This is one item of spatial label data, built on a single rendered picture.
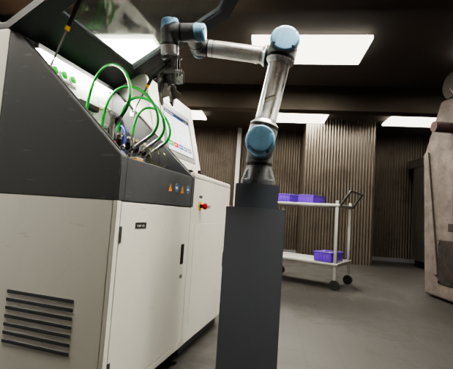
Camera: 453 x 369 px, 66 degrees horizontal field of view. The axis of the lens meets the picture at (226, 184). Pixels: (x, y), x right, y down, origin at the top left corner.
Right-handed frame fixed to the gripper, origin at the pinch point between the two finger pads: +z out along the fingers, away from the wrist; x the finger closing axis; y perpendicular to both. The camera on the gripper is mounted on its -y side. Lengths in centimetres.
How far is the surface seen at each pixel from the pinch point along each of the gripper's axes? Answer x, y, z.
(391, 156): 686, 81, 66
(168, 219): -3, 3, 52
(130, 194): -32.9, 7.6, 35.0
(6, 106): -42, -48, 4
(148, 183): -20.0, 5.5, 32.8
